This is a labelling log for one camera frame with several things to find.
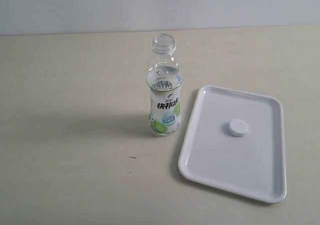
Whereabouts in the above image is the clear plastic drink bottle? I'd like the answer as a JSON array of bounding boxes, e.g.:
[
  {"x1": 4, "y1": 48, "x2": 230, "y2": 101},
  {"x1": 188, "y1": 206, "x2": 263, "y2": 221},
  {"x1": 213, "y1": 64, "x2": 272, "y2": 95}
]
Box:
[{"x1": 145, "y1": 33, "x2": 183, "y2": 136}]

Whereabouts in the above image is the white bottle cap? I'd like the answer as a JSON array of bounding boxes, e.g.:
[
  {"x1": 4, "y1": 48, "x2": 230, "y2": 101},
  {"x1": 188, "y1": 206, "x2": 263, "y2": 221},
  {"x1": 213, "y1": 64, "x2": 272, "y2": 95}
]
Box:
[{"x1": 228, "y1": 119, "x2": 249, "y2": 137}]

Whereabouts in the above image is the white plastic tray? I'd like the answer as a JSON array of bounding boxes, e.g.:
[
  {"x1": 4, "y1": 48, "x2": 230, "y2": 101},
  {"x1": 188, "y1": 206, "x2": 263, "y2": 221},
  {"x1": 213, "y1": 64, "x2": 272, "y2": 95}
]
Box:
[{"x1": 177, "y1": 85, "x2": 287, "y2": 204}]

